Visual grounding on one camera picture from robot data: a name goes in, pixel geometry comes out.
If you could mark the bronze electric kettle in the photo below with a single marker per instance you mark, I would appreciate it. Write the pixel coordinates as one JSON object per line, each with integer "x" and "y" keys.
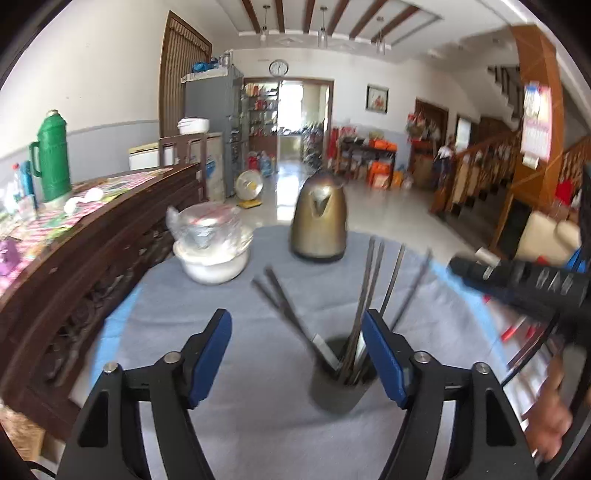
{"x": 318, "y": 217}

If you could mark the white chest cabinet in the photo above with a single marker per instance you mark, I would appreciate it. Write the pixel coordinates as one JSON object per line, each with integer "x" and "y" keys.
{"x": 144, "y": 157}

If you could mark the carved wooden sideboard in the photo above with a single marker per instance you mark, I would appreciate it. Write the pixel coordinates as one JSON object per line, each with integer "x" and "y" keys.
{"x": 92, "y": 258}

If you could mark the framed wall picture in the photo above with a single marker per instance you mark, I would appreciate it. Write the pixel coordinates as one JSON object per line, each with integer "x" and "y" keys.
{"x": 377, "y": 98}

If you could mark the glass pendant lamp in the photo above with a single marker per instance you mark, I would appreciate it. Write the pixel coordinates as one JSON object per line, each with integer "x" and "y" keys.
{"x": 322, "y": 37}
{"x": 380, "y": 44}
{"x": 265, "y": 32}

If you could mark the round wall clock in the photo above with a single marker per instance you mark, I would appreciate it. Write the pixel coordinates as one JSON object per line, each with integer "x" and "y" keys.
{"x": 279, "y": 67}

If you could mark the person's right hand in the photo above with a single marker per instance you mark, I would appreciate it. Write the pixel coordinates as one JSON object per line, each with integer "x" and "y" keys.
{"x": 549, "y": 415}

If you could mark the wooden chair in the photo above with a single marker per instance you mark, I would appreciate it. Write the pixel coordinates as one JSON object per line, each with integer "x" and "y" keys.
{"x": 182, "y": 147}

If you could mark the grey tablecloth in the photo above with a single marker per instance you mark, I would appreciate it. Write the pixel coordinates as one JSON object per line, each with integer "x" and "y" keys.
{"x": 258, "y": 415}

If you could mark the wooden staircase railing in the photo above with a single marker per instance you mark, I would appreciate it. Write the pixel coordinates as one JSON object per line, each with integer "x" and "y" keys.
{"x": 480, "y": 170}

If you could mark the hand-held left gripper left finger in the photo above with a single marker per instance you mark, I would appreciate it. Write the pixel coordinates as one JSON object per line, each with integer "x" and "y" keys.
{"x": 210, "y": 355}

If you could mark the brown window curtain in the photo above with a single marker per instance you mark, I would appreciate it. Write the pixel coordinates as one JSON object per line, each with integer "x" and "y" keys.
{"x": 182, "y": 74}

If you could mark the tall orange box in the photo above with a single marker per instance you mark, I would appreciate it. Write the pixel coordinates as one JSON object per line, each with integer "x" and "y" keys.
{"x": 381, "y": 175}

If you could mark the grey refrigerator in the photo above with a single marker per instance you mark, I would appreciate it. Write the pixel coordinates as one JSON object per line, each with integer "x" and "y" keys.
{"x": 210, "y": 101}

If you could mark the white crumpled tissue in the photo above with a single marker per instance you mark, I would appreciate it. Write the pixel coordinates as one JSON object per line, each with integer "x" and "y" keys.
{"x": 83, "y": 201}

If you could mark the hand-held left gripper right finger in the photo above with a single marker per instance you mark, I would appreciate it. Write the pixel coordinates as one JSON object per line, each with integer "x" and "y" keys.
{"x": 385, "y": 360}

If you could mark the white plastic spoon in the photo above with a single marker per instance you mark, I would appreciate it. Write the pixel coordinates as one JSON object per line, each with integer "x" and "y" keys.
{"x": 325, "y": 350}

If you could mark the grey metal utensil holder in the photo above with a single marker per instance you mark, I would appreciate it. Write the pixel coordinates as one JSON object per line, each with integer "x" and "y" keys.
{"x": 339, "y": 392}

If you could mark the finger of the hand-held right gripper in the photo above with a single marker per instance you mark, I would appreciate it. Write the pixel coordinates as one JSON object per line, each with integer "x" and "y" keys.
{"x": 508, "y": 277}

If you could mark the blue water jug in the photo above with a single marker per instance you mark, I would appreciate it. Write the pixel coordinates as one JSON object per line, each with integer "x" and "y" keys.
{"x": 267, "y": 162}

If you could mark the beige upholstered chair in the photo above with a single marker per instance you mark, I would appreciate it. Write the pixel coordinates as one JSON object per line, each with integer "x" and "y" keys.
{"x": 549, "y": 235}

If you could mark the flat orange box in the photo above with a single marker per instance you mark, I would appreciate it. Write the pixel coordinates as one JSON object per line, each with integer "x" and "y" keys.
{"x": 383, "y": 144}

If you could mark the green thermos jug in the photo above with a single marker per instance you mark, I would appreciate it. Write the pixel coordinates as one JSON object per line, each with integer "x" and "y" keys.
{"x": 53, "y": 157}

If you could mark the brown speckled sack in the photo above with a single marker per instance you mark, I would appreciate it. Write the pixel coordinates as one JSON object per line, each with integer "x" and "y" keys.
{"x": 21, "y": 429}

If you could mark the light blue table cover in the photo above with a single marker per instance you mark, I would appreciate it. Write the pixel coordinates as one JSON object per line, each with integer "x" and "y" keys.
{"x": 115, "y": 327}

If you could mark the green label water bottle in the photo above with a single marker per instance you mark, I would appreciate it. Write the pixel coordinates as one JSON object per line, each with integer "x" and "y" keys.
{"x": 16, "y": 184}

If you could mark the wall calendar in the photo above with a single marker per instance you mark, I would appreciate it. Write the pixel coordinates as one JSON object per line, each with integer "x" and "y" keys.
{"x": 536, "y": 124}

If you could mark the white electric fan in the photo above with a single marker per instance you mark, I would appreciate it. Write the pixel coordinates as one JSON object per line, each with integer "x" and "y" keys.
{"x": 249, "y": 184}

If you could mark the dark wooden side table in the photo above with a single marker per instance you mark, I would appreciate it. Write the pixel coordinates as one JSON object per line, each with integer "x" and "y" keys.
{"x": 364, "y": 154}

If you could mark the colourful patterned table mat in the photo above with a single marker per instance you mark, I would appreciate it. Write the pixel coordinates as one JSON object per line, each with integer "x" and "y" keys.
{"x": 55, "y": 217}

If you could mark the blue plastic object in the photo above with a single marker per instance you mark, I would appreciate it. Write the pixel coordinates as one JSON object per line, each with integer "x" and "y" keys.
{"x": 575, "y": 258}

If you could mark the white rice cooker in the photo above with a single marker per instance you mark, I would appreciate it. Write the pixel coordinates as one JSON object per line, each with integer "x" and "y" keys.
{"x": 193, "y": 126}

